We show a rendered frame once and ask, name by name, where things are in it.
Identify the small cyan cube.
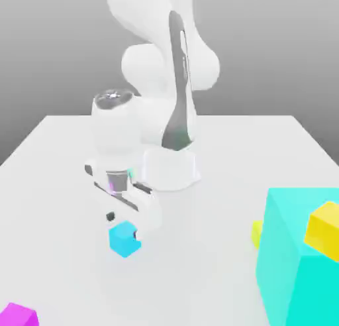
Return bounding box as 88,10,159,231
108,220,142,258

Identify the small magenta cube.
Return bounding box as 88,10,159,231
0,302,40,326

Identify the small yellow cube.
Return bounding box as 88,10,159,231
303,201,339,264
250,220,264,250

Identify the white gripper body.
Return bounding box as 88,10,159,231
93,180,162,216

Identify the large turquoise box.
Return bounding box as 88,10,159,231
255,187,339,326

